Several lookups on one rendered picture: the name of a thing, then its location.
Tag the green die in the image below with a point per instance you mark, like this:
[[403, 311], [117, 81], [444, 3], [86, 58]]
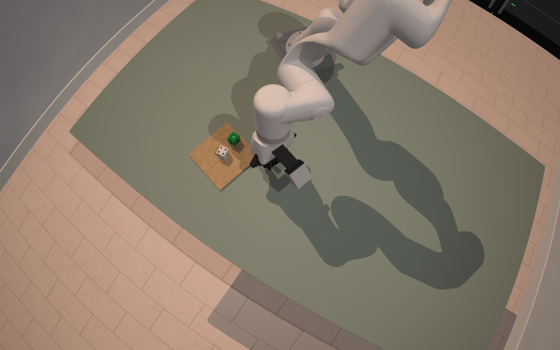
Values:
[[233, 139]]

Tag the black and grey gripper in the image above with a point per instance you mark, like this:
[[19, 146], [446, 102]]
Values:
[[263, 154]]

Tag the tan mat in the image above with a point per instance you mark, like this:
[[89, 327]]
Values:
[[221, 172]]

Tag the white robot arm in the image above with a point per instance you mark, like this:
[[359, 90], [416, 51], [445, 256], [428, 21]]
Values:
[[360, 32]]

